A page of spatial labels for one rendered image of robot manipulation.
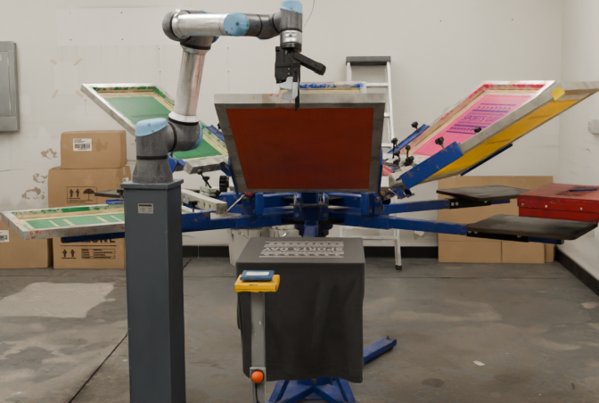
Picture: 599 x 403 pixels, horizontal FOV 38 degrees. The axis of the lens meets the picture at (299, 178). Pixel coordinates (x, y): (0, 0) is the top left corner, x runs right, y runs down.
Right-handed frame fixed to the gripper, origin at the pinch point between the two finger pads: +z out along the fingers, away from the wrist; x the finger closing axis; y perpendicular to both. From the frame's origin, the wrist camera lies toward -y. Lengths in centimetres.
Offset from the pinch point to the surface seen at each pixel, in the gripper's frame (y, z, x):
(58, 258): 225, 9, -449
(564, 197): -102, 19, -72
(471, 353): -89, 82, -243
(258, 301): 12, 63, -2
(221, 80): 91, -146, -453
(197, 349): 71, 81, -245
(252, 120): 17.1, -1.8, -26.0
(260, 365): 11, 82, -8
